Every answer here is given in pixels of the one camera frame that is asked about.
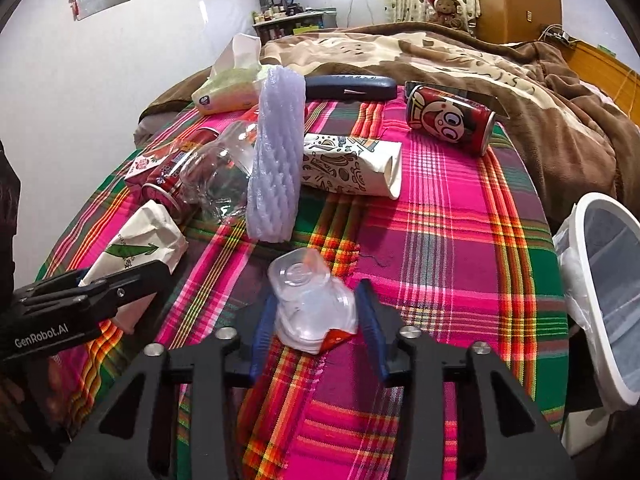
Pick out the brown beige bed blanket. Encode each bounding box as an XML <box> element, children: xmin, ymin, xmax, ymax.
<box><xmin>139</xmin><ymin>20</ymin><xmax>640</xmax><ymax>221</ymax></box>

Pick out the patterned paper cup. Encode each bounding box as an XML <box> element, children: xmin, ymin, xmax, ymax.
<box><xmin>302</xmin><ymin>133</ymin><xmax>402</xmax><ymax>200</ymax></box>

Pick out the red cartoon can far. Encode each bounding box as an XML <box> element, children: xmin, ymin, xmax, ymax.
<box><xmin>405</xmin><ymin>81</ymin><xmax>496</xmax><ymax>157</ymax></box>

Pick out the red cartoon can near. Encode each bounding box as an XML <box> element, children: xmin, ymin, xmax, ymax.
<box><xmin>141</xmin><ymin>127</ymin><xmax>219</xmax><ymax>223</ymax></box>

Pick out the red white carton box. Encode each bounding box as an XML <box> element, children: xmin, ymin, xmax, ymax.
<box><xmin>125</xmin><ymin>143</ymin><xmax>171</xmax><ymax>188</ymax></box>

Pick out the clear plastic bottle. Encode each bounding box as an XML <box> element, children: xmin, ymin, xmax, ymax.
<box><xmin>179</xmin><ymin>120</ymin><xmax>258</xmax><ymax>223</ymax></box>

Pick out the dark blue glasses case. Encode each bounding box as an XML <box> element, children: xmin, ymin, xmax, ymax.
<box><xmin>305</xmin><ymin>75</ymin><xmax>397</xmax><ymax>102</ymax></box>

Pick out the green tissue pack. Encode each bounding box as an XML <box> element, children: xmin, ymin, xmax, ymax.
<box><xmin>191</xmin><ymin>34</ymin><xmax>269</xmax><ymax>115</ymax></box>

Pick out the clear plastic lidded cup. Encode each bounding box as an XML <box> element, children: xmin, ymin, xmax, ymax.
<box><xmin>268</xmin><ymin>247</ymin><xmax>358</xmax><ymax>354</ymax></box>

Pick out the red cartoon can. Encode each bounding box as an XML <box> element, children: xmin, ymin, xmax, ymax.
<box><xmin>141</xmin><ymin>127</ymin><xmax>219</xmax><ymax>223</ymax></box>
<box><xmin>405</xmin><ymin>81</ymin><xmax>496</xmax><ymax>157</ymax></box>

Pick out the teddy bear santa hat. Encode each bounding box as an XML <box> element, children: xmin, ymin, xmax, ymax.
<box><xmin>427</xmin><ymin>0</ymin><xmax>469</xmax><ymax>32</ymax></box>

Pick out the white trash bin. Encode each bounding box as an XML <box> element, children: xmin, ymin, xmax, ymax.
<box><xmin>552</xmin><ymin>192</ymin><xmax>640</xmax><ymax>413</ymax></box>

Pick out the wooden headboard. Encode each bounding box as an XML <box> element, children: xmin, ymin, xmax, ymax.
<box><xmin>562</xmin><ymin>41</ymin><xmax>640</xmax><ymax>125</ymax></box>

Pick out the plaid pink tablecloth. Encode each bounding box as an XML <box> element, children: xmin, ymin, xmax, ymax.
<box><xmin>56</xmin><ymin>100</ymin><xmax>568</xmax><ymax>479</ymax></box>

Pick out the long white foam net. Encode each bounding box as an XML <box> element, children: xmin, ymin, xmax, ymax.
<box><xmin>245</xmin><ymin>66</ymin><xmax>306</xmax><ymax>243</ymax></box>

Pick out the white paper cup green print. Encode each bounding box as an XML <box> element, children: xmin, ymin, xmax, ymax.
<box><xmin>78</xmin><ymin>199</ymin><xmax>190</xmax><ymax>336</ymax></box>

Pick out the cluttered wall shelf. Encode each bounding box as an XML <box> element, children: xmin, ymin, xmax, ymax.
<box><xmin>252</xmin><ymin>0</ymin><xmax>337</xmax><ymax>44</ymax></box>

